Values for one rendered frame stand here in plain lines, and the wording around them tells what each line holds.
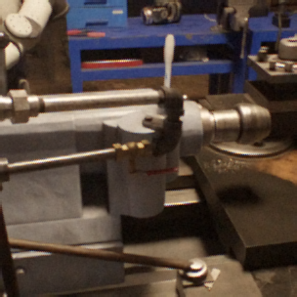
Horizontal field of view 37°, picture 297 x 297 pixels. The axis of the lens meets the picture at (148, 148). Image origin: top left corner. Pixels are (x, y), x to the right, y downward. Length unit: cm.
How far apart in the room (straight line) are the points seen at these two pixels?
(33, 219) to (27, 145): 14
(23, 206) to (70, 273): 15
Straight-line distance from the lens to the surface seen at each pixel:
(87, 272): 88
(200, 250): 117
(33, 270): 87
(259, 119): 93
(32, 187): 83
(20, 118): 61
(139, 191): 80
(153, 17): 287
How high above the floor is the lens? 148
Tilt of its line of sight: 28 degrees down
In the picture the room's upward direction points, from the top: straight up
